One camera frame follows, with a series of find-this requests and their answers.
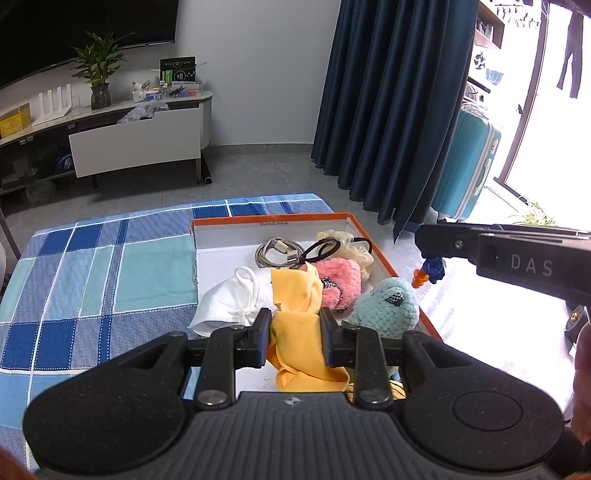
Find teal suitcase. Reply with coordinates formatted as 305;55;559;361
431;104;502;220

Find clear plastic organizer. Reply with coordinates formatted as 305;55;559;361
145;80;205;100

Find orange white cardboard box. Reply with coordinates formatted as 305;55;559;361
191;211;448;402

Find black hair tie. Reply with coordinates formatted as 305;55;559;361
300;236;375;265

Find yellow cloth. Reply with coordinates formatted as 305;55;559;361
269;262;351;393

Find dark hanging garment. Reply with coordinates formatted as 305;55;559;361
556;7;587;99

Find wall shelf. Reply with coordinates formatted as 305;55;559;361
473;0;506;51

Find clothes drying rack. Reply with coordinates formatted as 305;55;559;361
492;0;548;29

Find white face mask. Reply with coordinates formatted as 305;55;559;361
188;267;278;337

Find green black box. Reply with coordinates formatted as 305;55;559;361
160;56;197;85

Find dark blue curtain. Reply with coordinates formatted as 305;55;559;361
310;0;478;243

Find pink plush toy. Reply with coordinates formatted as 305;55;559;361
315;257;363;315

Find blue orange small toy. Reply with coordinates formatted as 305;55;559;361
412;256;446;288

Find small grassy plant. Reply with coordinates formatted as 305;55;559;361
510;200;559;227

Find television cabinet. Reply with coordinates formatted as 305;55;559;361
0;90;215;195

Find black wall television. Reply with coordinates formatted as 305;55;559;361
0;0;180;90

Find crumpled clear plastic bags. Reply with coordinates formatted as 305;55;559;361
117;102;169;124

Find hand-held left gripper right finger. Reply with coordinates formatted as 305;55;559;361
318;306;468;411

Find yellow sheer scrunchie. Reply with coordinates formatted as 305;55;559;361
316;228;376;278

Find white cabinet drawer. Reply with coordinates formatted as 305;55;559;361
68;105;204;179

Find bamboo plant in dark vase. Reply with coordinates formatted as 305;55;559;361
69;31;134;110

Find yellow box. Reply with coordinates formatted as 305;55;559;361
0;102;33;138

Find blue plaid tablecloth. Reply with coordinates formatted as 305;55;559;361
0;193;334;472

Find white router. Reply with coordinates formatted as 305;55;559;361
31;84;75;127

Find teal crocheted plush toy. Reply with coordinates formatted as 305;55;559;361
347;276;421;332

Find white charging cable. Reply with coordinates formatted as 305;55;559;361
255;236;306;269

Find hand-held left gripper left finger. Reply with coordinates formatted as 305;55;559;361
122;307;274;412

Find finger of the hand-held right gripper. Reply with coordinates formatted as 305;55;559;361
414;224;482;267

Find person's right hand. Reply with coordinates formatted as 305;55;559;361
571;318;591;445

